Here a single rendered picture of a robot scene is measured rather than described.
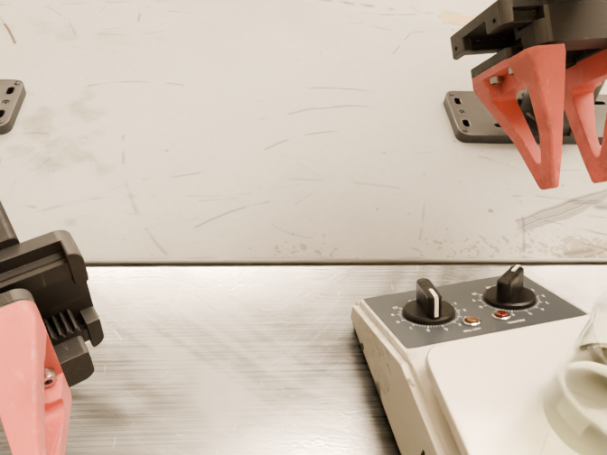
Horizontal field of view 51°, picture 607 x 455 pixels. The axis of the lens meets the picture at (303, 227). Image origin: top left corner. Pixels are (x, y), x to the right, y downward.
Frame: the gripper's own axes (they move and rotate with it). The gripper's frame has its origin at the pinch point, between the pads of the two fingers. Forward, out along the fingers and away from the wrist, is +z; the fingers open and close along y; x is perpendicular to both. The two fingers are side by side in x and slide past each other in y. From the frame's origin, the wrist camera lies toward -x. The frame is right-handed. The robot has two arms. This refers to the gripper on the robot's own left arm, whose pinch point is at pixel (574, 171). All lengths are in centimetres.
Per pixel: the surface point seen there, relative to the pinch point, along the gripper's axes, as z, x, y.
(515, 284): 6.4, 3.7, -2.5
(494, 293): 6.9, 4.9, -3.4
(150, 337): 6.9, 11.3, -25.1
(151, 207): -2.3, 19.3, -24.1
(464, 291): 6.6, 6.7, -4.5
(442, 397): 10.4, -3.0, -11.2
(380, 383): 11.1, 4.7, -11.8
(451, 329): 8.2, 2.3, -7.8
